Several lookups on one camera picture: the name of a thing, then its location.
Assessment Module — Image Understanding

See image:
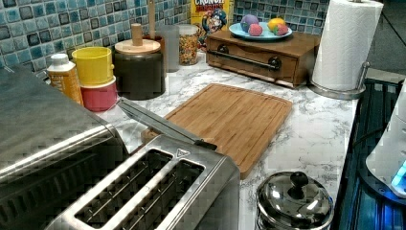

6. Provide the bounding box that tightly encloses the brown utensil crock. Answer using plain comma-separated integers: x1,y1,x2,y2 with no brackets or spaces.
143,34,166,55

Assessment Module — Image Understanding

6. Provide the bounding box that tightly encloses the glass oven door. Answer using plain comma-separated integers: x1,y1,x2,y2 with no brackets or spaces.
117,98,217,150

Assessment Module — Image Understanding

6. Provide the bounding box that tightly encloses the purple toy eggplant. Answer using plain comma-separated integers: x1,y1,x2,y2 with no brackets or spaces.
239,14,259,33

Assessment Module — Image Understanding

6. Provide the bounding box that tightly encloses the dark canister wooden lid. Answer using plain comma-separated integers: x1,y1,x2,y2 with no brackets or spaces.
113,23,166,101

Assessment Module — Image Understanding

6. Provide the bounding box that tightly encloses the white paper towel roll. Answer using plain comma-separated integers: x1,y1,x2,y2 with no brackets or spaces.
312,0,383,91

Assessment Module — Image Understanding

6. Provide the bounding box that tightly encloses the yellow cup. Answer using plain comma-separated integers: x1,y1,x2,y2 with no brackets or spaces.
72,47,114,85

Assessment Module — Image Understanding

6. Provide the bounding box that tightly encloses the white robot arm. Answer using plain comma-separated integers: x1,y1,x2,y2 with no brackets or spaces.
366,83,406,198

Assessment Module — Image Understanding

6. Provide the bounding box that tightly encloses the pink cup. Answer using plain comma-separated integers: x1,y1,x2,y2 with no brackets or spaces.
80,78,118,112

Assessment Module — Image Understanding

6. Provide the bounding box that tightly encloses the wooden utensil handle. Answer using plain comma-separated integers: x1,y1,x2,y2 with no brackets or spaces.
147,0,155,40

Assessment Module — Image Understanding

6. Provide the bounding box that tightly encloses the wooden drawer box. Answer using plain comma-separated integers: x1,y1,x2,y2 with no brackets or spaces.
206,31,320,88

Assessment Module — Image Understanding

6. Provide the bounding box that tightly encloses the yellow toy lemon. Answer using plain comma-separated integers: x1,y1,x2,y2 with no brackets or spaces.
267,17,285,31

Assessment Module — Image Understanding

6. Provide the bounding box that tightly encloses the clear cereal jar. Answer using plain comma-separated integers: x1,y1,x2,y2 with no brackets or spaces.
178,25,198,65

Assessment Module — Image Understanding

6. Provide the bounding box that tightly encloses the frosted plastic cup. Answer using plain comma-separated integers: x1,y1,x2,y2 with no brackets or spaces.
156,25,179,73

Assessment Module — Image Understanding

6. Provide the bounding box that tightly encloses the metal paper towel holder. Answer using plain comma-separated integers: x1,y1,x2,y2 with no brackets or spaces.
307,61,371,101

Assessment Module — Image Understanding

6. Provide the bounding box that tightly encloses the cereal box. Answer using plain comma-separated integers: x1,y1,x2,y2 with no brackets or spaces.
191,0,235,51

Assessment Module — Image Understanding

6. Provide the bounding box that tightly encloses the light blue plate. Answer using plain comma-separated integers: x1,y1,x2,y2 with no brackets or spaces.
229,22,292,41

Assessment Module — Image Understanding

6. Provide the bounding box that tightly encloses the orange bottle white cap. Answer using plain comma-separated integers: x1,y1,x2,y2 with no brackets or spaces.
47,54,83,105

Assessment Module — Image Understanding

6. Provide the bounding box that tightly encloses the stainless steel toaster oven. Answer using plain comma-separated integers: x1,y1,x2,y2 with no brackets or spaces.
0,66,128,230

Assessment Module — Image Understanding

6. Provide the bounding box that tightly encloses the red toy strawberry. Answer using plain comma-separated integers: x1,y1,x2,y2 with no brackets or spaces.
273,24,289,35
248,24,262,36

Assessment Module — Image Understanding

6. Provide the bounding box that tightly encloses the bamboo cutting board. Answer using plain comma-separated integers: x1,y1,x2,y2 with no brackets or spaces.
141,82,294,180

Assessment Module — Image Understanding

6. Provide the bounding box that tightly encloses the silver two-slot toaster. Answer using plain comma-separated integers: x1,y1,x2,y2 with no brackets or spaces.
45,135,239,230

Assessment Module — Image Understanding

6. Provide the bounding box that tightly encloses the steel pot with lid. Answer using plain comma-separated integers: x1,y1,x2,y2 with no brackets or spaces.
256,172,334,230

